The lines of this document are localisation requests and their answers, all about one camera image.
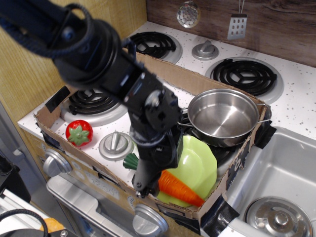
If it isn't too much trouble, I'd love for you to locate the silver stove knob front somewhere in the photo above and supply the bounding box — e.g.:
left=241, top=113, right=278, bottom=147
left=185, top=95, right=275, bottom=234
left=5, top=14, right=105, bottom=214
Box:
left=99, top=131, right=134, bottom=161

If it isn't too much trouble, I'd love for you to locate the red toy strawberry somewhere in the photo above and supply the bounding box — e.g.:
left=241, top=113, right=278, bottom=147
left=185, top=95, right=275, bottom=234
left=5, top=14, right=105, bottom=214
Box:
left=66, top=119, right=93, bottom=147

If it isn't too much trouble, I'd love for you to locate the black cable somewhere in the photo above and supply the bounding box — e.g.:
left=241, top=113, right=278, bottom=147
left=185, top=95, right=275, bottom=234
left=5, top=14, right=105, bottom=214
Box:
left=0, top=208, right=49, bottom=237

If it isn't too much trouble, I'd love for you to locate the silver oven door handle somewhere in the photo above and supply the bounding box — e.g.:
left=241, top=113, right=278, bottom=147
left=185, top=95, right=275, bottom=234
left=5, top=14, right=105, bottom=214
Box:
left=46, top=176, right=131, bottom=237

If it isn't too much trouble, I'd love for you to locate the orange toy carrot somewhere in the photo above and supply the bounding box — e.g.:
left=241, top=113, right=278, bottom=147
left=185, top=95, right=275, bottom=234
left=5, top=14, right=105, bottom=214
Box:
left=122, top=153, right=205, bottom=207

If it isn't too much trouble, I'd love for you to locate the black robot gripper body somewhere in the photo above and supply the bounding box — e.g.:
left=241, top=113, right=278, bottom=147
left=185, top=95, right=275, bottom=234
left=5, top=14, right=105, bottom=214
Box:
left=130, top=123, right=183, bottom=173

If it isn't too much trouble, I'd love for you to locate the hanging silver spatula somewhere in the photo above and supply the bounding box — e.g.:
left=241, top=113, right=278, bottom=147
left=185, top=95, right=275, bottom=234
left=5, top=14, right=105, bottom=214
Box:
left=227, top=0, right=247, bottom=40

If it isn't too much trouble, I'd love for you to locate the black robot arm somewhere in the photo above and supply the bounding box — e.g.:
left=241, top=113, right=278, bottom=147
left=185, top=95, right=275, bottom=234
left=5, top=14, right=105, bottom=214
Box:
left=0, top=0, right=183, bottom=197

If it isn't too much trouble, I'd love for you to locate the silver pot lid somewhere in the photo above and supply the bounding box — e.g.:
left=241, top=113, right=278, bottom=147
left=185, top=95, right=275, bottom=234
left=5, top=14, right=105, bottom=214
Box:
left=244, top=197, right=314, bottom=237

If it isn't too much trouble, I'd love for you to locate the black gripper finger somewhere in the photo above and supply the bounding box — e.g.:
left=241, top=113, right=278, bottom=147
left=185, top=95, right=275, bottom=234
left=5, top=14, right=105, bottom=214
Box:
left=132, top=159, right=158, bottom=190
left=136, top=172, right=162, bottom=198

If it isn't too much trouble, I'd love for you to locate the silver stove knob back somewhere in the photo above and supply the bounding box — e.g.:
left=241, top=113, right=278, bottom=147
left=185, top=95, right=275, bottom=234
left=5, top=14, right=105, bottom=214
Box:
left=192, top=40, right=219, bottom=61

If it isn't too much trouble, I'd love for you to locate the orange yellow object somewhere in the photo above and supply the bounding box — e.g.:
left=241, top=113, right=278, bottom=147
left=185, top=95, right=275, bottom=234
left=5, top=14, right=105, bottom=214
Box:
left=44, top=217, right=65, bottom=233

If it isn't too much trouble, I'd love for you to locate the silver oven knob left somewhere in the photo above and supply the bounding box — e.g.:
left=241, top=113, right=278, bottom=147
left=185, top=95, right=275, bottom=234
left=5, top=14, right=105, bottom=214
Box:
left=43, top=149, right=73, bottom=177

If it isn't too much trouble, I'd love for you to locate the silver oven knob right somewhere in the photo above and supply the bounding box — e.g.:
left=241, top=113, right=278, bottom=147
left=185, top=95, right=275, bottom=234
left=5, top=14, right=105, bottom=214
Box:
left=132, top=204, right=169, bottom=237

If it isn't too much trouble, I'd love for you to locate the silver oven knob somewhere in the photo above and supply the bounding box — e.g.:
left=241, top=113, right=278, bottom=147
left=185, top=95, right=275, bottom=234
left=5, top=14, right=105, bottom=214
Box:
left=43, top=149, right=73, bottom=177
left=132, top=204, right=169, bottom=237

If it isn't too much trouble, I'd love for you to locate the stainless steel pot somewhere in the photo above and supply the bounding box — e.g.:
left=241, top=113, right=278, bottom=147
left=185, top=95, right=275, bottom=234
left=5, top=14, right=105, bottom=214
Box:
left=178, top=89, right=272, bottom=148

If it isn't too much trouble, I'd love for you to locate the front right stove burner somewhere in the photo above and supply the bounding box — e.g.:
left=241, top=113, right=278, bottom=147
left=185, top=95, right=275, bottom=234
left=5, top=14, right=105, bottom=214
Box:
left=180, top=124, right=241, bottom=181

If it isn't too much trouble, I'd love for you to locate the front left stove burner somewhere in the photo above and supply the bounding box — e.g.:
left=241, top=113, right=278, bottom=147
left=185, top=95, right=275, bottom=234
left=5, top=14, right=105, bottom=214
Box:
left=60, top=89, right=127, bottom=127

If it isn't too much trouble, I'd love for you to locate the grey toy sink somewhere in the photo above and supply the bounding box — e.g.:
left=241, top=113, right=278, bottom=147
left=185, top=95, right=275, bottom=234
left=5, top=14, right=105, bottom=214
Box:
left=201, top=126, right=316, bottom=237

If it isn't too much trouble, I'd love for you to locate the brown cardboard fence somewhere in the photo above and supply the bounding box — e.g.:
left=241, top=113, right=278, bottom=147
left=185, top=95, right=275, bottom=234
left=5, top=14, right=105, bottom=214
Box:
left=34, top=49, right=277, bottom=235

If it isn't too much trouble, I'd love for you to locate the back right stove burner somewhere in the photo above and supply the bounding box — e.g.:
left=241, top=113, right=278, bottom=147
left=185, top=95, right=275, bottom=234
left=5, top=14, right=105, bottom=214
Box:
left=205, top=57, right=284, bottom=104

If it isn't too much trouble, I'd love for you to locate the back left stove burner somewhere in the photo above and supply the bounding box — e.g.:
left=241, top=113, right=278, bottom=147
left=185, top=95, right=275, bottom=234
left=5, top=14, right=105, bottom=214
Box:
left=122, top=32, right=183, bottom=64

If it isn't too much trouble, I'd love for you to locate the stove burner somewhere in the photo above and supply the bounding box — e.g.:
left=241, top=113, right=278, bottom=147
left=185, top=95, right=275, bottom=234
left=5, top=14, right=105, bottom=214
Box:
left=122, top=32, right=183, bottom=64
left=180, top=124, right=241, bottom=181
left=60, top=89, right=127, bottom=127
left=205, top=57, right=284, bottom=104

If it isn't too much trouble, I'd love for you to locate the silver stove knob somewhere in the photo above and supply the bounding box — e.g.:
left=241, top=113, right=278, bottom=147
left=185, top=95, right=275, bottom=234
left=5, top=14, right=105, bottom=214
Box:
left=99, top=131, right=134, bottom=161
left=192, top=40, right=219, bottom=61

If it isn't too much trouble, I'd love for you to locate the light green plastic plate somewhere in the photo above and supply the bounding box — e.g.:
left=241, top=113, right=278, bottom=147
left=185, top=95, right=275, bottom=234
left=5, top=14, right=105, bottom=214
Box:
left=157, top=135, right=217, bottom=207

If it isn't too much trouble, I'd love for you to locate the hanging silver skimmer ladle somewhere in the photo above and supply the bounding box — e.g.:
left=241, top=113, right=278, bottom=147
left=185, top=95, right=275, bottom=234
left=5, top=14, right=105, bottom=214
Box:
left=176, top=0, right=200, bottom=28

